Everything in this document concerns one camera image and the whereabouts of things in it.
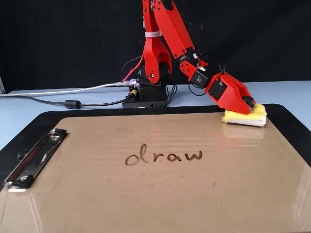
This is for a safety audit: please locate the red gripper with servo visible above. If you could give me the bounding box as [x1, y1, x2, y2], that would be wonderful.
[205, 72, 255, 115]

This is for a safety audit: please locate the yellow sponge with black knob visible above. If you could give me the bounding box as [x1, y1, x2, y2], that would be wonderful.
[222, 103, 267, 128]

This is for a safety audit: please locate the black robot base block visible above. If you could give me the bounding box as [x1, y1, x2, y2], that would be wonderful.
[122, 80, 171, 109]

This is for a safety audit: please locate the brown clipboard board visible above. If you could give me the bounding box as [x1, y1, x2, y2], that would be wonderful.
[0, 112, 311, 233]

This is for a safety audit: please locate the black backdrop curtain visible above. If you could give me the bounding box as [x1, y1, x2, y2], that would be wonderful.
[0, 0, 311, 94]

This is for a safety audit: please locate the silver metal clipboard clip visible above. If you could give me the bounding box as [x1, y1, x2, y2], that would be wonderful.
[2, 128, 68, 192]

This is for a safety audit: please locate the black servo wire bundle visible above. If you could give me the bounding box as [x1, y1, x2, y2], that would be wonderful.
[121, 16, 212, 107]

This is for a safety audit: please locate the red thin wire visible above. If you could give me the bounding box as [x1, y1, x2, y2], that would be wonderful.
[122, 55, 144, 82]

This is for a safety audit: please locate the black power cable with ferrite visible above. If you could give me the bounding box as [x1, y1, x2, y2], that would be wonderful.
[0, 94, 136, 110]

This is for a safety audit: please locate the silver braided usb cable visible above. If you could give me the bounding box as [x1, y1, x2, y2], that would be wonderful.
[0, 82, 132, 98]

